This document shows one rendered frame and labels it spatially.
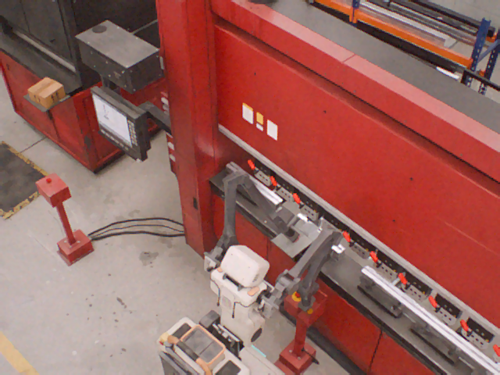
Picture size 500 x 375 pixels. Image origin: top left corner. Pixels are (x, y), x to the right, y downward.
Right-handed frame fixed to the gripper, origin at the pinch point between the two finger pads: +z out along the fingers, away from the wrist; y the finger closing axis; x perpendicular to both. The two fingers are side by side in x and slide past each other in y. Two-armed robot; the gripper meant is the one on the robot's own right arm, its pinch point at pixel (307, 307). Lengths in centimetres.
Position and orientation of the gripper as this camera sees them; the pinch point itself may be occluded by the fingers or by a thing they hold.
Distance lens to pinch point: 364.6
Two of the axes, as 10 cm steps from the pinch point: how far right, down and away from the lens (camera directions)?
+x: -7.3, -5.0, 4.6
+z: 1.5, 5.4, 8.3
